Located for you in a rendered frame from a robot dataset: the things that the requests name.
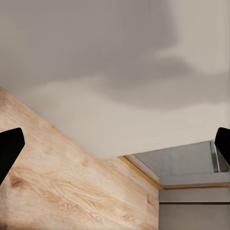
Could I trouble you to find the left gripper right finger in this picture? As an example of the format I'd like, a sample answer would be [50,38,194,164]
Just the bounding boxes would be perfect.
[215,127,230,166]

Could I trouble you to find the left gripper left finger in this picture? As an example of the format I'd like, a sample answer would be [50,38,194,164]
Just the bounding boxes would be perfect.
[0,127,25,185]

